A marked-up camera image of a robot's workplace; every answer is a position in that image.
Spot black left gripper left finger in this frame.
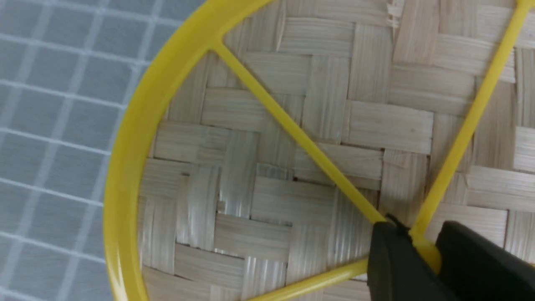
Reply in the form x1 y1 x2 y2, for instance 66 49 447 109
367 214 456 301

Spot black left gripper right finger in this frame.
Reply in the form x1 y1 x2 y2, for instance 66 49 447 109
436 221 535 301

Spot bamboo steamer lid yellow rim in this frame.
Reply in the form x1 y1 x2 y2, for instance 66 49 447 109
104 0 534 301

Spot grey checked tablecloth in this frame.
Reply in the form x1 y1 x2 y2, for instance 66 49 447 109
0 0 202 301

